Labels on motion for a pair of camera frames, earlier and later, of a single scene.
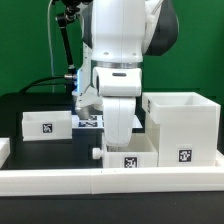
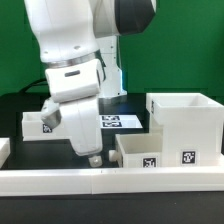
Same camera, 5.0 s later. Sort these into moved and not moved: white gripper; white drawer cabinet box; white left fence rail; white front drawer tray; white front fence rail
Moved: white gripper; white front drawer tray
Not moved: white left fence rail; white front fence rail; white drawer cabinet box
